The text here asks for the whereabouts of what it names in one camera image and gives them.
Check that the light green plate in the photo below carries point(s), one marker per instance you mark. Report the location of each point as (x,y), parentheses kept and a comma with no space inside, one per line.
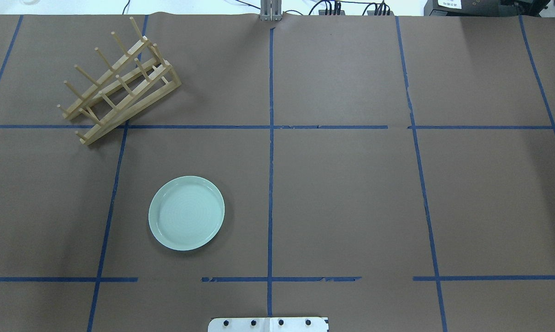
(186,213)

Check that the aluminium frame post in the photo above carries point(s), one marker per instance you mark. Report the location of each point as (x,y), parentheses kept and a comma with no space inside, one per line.
(271,10)

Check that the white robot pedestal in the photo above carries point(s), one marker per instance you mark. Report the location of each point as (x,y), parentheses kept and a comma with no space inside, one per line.
(269,324)

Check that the black box device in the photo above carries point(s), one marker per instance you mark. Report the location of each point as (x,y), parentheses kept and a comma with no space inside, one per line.
(484,8)

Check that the wooden dish rack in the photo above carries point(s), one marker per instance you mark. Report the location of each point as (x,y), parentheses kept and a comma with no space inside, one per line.
(141,77)

